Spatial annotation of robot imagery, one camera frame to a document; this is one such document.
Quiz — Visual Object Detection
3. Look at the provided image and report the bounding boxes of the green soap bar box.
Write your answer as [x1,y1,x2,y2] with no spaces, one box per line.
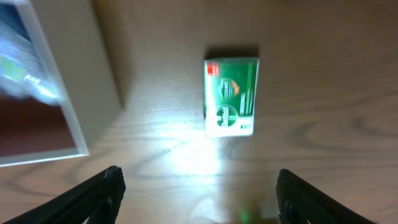
[203,57,259,138]

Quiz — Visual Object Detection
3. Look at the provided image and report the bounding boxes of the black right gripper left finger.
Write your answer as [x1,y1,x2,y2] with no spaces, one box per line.
[6,166,126,224]

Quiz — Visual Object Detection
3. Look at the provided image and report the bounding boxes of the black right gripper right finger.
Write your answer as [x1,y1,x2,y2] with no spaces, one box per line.
[276,169,374,224]

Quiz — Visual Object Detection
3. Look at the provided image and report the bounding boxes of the white open cardboard box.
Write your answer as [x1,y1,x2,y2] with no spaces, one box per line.
[1,0,121,167]

